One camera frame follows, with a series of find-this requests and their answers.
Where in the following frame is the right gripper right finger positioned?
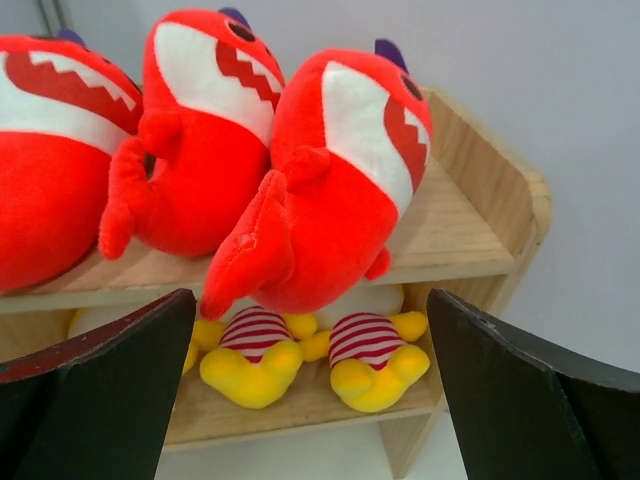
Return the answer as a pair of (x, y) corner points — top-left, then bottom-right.
(426, 288), (639, 479)

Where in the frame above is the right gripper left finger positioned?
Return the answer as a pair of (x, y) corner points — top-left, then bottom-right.
(1, 289), (196, 479)

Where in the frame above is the yellow frog plush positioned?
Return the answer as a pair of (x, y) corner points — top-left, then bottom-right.
(287, 285), (431, 413)
(192, 304), (318, 410)

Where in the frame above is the wooden two-tier shelf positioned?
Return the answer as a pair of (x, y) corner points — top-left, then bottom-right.
(1, 90), (551, 479)

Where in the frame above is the red shark plush with purple fin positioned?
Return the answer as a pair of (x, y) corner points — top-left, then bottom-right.
(1, 34), (143, 292)

